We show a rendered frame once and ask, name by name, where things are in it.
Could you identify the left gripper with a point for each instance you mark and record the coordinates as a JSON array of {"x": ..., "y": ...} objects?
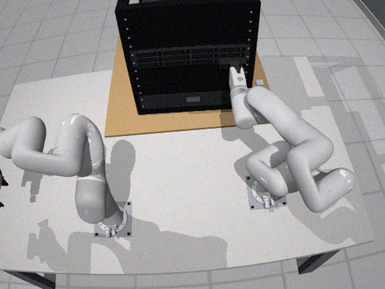
[{"x": 2, "y": 183}]

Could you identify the black metal rack frame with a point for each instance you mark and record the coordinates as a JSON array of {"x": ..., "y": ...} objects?
[{"x": 158, "y": 24}]

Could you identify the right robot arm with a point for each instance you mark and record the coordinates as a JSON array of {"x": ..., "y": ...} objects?
[{"x": 311, "y": 150}]

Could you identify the tan flat board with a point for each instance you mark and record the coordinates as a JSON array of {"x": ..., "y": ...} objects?
[{"x": 122, "y": 118}]

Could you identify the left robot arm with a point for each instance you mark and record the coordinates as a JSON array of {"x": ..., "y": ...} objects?
[{"x": 92, "y": 194}]

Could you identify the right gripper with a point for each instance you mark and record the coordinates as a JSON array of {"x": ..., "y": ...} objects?
[{"x": 236, "y": 76}]

